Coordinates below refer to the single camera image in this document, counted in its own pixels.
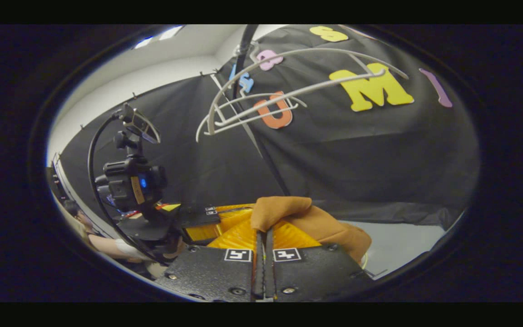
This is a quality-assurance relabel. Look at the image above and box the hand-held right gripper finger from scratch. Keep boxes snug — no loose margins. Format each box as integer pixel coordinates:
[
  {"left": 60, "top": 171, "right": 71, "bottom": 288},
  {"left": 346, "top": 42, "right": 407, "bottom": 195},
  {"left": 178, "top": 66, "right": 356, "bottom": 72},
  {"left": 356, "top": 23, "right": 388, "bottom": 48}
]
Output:
[
  {"left": 155, "top": 217, "right": 264, "bottom": 302},
  {"left": 265, "top": 220, "right": 373, "bottom": 302}
]

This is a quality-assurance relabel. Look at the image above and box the brown shirt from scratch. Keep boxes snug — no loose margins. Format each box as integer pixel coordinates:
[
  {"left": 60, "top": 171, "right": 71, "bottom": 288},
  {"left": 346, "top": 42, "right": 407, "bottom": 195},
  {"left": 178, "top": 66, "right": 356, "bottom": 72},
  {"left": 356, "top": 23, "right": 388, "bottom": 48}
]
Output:
[{"left": 250, "top": 196, "right": 373, "bottom": 264}]

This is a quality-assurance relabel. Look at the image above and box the white clothes hanger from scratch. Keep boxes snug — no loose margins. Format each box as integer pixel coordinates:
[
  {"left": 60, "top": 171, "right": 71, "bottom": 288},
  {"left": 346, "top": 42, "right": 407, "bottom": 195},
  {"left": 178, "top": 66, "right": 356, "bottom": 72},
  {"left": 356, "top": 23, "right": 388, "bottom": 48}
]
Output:
[
  {"left": 206, "top": 42, "right": 410, "bottom": 136},
  {"left": 196, "top": 92, "right": 308, "bottom": 142}
]

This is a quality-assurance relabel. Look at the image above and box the black clothes rack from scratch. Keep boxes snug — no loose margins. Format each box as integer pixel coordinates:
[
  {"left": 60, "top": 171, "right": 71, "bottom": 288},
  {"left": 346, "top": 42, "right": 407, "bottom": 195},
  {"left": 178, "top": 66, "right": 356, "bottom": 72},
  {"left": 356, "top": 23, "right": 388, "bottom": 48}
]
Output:
[{"left": 232, "top": 25, "right": 291, "bottom": 197}]

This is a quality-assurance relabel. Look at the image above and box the person's head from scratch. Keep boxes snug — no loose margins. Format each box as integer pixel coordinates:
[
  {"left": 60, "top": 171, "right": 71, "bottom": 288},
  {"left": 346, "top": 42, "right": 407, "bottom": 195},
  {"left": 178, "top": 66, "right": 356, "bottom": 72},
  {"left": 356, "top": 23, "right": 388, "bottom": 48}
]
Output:
[{"left": 63, "top": 200, "right": 85, "bottom": 227}]

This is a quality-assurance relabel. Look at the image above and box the ceiling light panel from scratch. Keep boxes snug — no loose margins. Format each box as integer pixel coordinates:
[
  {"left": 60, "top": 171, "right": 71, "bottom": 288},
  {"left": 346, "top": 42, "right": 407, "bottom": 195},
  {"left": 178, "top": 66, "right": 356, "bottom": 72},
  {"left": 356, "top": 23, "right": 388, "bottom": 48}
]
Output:
[{"left": 133, "top": 25, "right": 184, "bottom": 50}]

